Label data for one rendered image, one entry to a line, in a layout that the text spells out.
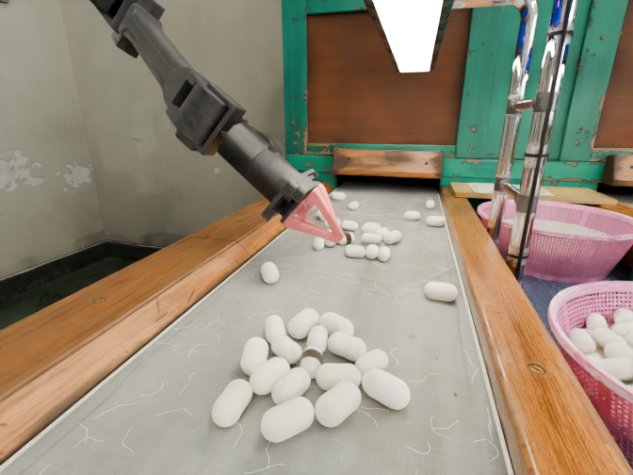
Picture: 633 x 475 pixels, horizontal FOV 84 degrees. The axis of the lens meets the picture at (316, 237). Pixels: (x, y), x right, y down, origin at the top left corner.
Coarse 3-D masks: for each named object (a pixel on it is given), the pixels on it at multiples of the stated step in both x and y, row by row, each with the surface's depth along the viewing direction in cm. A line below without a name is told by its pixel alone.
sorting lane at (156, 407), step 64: (384, 192) 103; (256, 256) 55; (320, 256) 55; (448, 256) 55; (192, 320) 37; (256, 320) 37; (384, 320) 37; (448, 320) 37; (128, 384) 28; (192, 384) 28; (448, 384) 28; (64, 448) 23; (128, 448) 23; (192, 448) 23; (256, 448) 23; (320, 448) 23; (384, 448) 23; (448, 448) 23
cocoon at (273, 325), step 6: (270, 318) 34; (276, 318) 34; (264, 324) 34; (270, 324) 33; (276, 324) 33; (282, 324) 34; (270, 330) 33; (276, 330) 33; (282, 330) 33; (270, 336) 32; (270, 342) 33
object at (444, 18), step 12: (372, 0) 31; (444, 0) 31; (372, 12) 35; (444, 12) 35; (444, 24) 39; (384, 36) 44; (396, 60) 63; (432, 60) 63; (408, 72) 78; (420, 72) 78
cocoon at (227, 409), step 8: (232, 384) 26; (240, 384) 26; (248, 384) 26; (224, 392) 25; (232, 392) 25; (240, 392) 25; (248, 392) 25; (216, 400) 24; (224, 400) 24; (232, 400) 24; (240, 400) 25; (248, 400) 25; (216, 408) 24; (224, 408) 24; (232, 408) 24; (240, 408) 24; (216, 416) 24; (224, 416) 23; (232, 416) 24; (224, 424) 24; (232, 424) 24
